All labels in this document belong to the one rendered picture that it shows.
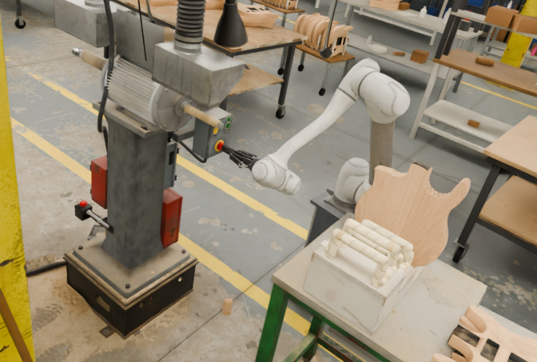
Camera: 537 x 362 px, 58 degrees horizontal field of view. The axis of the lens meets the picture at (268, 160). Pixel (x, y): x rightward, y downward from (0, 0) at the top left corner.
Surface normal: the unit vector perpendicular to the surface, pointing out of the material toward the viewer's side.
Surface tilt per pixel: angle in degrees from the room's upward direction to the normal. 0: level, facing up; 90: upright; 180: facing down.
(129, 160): 90
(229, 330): 0
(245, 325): 0
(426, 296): 0
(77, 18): 90
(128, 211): 90
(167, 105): 88
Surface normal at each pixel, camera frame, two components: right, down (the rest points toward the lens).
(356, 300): -0.61, 0.30
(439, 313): 0.17, -0.86
